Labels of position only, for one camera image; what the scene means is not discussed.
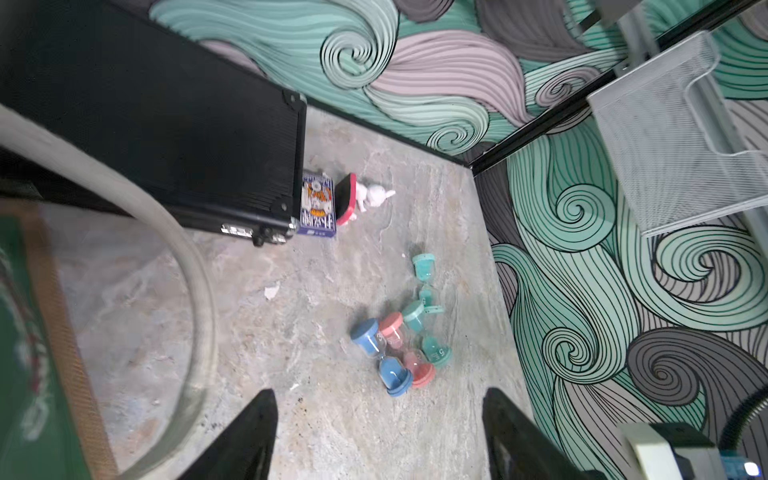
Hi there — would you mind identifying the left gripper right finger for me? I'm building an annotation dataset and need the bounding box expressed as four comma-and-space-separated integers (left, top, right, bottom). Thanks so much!
482, 387, 589, 479

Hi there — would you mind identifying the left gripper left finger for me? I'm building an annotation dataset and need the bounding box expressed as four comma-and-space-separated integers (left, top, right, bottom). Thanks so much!
180, 389, 278, 480

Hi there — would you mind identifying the green hourglass pair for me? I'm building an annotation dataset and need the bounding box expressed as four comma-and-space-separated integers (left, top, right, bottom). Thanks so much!
401, 300, 452, 369

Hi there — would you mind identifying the green hourglass top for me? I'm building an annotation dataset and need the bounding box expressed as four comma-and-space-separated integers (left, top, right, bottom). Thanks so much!
411, 253, 445, 314

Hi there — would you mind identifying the blue card box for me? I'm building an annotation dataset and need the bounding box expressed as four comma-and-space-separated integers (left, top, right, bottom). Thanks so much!
297, 171, 336, 238

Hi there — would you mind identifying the white rabbit figurine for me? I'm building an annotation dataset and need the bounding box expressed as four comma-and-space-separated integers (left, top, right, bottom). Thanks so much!
334, 173, 396, 226

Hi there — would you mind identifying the black ribbed case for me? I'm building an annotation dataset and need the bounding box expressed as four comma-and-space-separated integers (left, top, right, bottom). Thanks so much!
1, 1, 306, 245

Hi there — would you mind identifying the clear plastic wall box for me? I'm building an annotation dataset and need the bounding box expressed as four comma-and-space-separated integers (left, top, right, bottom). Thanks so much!
588, 31, 767, 237

